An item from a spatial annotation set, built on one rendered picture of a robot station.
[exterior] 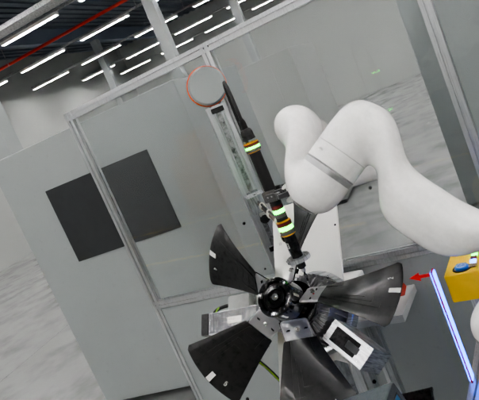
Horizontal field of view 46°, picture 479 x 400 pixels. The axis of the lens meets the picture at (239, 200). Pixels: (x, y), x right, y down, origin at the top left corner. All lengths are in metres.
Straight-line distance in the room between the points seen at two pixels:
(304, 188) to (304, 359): 0.75
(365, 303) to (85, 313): 3.09
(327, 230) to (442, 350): 0.81
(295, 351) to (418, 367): 1.02
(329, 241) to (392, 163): 1.01
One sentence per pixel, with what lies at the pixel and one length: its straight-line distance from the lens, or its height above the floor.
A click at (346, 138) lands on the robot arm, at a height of 1.65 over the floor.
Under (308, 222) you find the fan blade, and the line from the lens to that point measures 1.70.
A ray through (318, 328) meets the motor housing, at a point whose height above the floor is 1.06.
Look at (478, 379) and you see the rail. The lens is 1.72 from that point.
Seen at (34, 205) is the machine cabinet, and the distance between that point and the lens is 4.27.
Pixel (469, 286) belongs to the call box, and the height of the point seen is 1.03.
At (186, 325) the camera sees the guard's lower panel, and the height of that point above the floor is 0.84.
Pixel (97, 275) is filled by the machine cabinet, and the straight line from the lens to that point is 4.18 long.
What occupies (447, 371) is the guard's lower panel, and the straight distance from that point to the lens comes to 2.57.
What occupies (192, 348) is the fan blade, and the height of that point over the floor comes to 1.13.
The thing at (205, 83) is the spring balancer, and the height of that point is 1.89.
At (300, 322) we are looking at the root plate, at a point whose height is 1.12.
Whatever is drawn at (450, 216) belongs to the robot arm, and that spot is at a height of 1.48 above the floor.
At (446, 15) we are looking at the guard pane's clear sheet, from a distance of 2.11.
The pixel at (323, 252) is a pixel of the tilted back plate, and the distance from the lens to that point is 1.95.
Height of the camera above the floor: 1.78
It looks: 9 degrees down
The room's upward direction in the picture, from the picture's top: 23 degrees counter-clockwise
